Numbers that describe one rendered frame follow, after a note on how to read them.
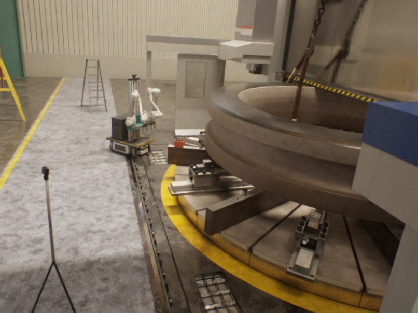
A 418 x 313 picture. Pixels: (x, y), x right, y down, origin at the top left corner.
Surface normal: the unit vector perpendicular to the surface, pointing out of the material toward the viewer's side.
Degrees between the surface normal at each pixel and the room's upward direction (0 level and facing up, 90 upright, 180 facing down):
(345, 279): 0
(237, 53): 90
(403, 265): 90
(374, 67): 90
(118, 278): 0
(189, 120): 90
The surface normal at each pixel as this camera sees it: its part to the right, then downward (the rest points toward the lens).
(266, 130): -0.71, 0.18
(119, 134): -0.51, 0.25
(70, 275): 0.07, -0.94
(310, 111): -0.03, 0.33
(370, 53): -0.95, 0.04
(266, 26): 0.27, 0.33
